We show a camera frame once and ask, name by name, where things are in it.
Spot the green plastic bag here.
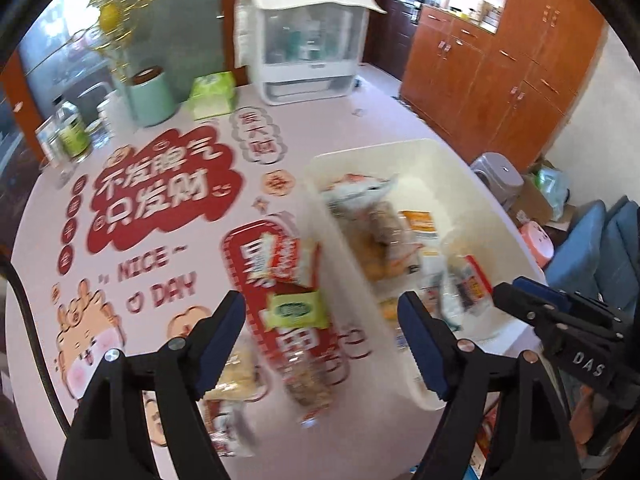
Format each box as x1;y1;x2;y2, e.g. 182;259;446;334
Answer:
536;167;571;209

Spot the clear packet with red print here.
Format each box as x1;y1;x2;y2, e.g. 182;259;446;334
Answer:
206;400;257;459

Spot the white countertop storage cabinet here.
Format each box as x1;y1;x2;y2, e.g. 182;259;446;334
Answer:
234;0;388;107

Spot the brown wooden cabinet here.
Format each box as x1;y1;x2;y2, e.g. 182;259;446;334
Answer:
399;0;607;173

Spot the beige pastry packet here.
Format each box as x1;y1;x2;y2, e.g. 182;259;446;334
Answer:
204;346;267;405

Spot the white jar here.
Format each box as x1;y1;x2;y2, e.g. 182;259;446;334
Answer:
96;90;133;138

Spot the clear drinking glass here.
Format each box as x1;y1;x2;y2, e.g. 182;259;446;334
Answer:
35;116;65;162

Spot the glass door display cabinet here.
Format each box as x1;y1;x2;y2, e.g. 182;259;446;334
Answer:
15;0;242;137

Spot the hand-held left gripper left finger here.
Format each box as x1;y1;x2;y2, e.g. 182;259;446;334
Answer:
55;290;247;480

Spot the black cable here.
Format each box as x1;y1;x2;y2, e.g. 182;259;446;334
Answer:
0;254;72;438

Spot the white plastic bin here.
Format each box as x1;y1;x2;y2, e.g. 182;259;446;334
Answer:
302;138;547;412

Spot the golden ornamental tree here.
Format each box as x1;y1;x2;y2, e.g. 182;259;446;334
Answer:
85;0;161;88

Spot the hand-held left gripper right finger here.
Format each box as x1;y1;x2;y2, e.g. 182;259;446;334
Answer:
397;290;583;480

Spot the blue chair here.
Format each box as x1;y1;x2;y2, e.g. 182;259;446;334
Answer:
544;194;640;312

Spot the brown snack in clear wrapper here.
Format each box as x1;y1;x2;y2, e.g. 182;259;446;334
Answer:
284;354;342;427

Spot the heap of snack packets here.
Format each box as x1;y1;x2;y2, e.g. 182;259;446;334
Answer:
320;174;493;361

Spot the green snack packet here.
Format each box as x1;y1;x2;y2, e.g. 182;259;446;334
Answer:
266;290;329;332

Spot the red and white snack packet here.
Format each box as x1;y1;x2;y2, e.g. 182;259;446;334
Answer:
271;237;322;287

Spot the grey plastic stool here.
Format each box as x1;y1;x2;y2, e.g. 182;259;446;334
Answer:
469;152;526;212

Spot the pink plastic stool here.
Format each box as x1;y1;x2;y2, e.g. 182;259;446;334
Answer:
516;222;556;267

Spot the green tissue pack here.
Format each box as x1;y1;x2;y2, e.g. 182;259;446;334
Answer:
189;72;237;122

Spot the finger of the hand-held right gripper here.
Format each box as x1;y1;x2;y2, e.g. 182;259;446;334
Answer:
512;276;572;312
492;282;557;325

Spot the green labelled jar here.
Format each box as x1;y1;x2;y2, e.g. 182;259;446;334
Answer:
56;111;94;159

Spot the printed pink tablecloth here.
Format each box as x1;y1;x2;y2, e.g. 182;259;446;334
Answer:
9;62;547;480

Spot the clear plastic bottle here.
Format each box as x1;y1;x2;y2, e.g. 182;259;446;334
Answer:
85;119;112;150

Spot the cardboard box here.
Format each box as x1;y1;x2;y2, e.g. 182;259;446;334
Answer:
509;159;572;227

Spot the mint green canister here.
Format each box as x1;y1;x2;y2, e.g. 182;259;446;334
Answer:
127;66;178;128

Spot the dark wooden door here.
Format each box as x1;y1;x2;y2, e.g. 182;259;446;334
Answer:
350;0;427;82

